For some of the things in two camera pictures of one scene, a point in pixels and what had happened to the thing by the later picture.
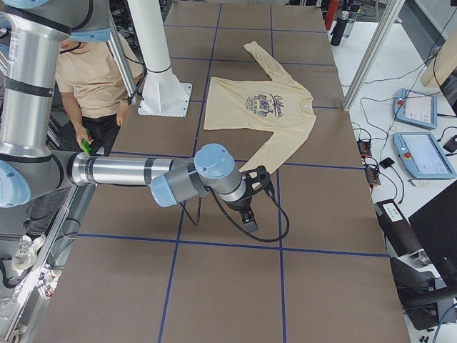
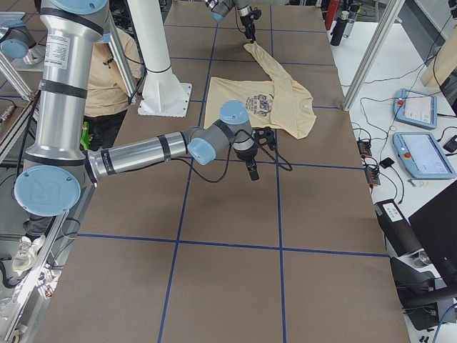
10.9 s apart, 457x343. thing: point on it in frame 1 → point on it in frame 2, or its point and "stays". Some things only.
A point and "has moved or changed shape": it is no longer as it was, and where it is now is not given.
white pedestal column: (163, 93) stays
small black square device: (386, 163) stays
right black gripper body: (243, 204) → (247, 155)
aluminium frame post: (391, 12) stays
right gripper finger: (249, 221) → (251, 171)
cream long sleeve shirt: (280, 106) has moved or changed shape
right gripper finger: (254, 220) → (255, 170)
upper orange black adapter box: (364, 148) stays
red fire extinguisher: (331, 11) stays
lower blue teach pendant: (422, 156) stays
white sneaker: (27, 251) stays
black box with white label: (399, 236) stays
